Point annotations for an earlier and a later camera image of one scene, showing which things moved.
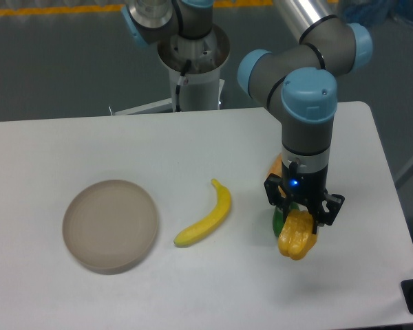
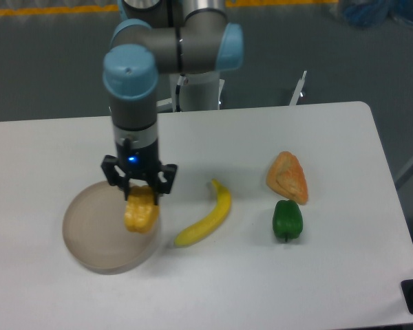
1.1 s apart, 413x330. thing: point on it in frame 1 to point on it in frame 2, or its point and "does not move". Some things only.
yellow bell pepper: x=297 y=238 to x=140 y=213
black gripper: x=304 y=177 to x=137 y=150
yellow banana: x=215 y=218 does not move
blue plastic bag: x=374 y=13 does not move
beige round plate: x=108 y=225 does not move
